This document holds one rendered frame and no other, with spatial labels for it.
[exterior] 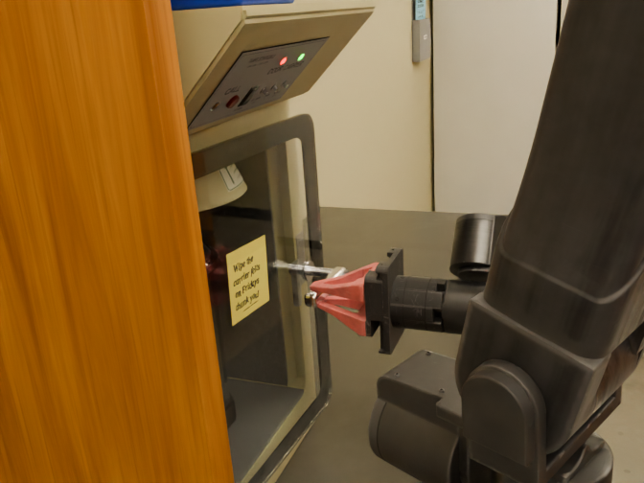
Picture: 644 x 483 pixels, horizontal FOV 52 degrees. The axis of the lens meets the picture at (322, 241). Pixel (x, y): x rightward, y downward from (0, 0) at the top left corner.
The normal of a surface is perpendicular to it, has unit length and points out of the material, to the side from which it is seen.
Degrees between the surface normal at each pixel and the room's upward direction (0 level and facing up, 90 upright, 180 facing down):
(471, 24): 90
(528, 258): 79
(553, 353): 94
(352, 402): 0
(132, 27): 90
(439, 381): 6
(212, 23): 90
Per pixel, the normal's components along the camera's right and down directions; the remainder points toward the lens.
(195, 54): -0.36, 0.33
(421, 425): -0.62, -0.37
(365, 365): -0.07, -0.94
